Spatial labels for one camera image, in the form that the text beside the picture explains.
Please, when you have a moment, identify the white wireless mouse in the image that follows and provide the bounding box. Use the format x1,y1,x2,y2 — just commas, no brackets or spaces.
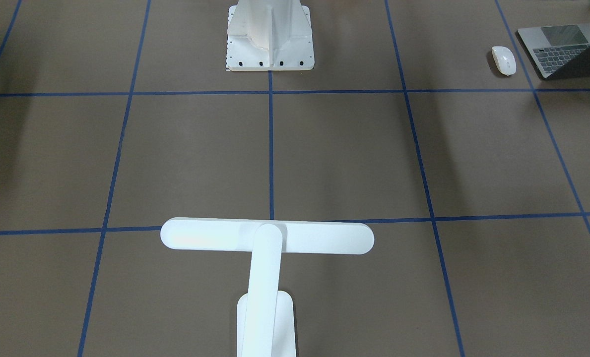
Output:
491,46,517,76

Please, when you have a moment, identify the grey laptop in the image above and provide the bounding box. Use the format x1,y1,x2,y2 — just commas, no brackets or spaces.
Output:
516,23,590,80

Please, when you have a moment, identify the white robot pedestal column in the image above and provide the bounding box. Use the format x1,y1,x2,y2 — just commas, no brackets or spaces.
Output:
225,0,315,71

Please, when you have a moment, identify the white desk lamp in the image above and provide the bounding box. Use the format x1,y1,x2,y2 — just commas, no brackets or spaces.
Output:
160,217,375,357

